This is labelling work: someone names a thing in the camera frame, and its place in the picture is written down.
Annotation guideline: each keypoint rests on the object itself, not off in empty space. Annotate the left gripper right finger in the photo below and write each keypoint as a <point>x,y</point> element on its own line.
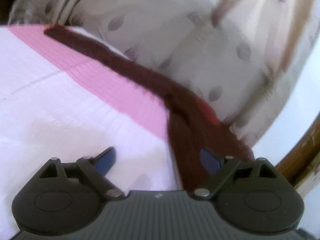
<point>219,170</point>

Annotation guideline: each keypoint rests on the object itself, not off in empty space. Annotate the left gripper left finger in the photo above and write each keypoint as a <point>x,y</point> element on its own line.
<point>96,168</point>

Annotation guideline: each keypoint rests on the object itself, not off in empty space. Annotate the dark red knitted garment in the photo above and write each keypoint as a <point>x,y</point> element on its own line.
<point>190,127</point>

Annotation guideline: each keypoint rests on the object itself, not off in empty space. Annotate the pink white checked bedsheet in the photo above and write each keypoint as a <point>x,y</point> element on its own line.
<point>56,102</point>

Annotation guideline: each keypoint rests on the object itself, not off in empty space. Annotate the beige leaf-patterned curtain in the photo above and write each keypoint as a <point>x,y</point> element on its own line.
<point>243,57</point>

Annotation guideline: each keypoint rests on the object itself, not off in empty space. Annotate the brown wooden frame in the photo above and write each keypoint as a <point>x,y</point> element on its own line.
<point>299,158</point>

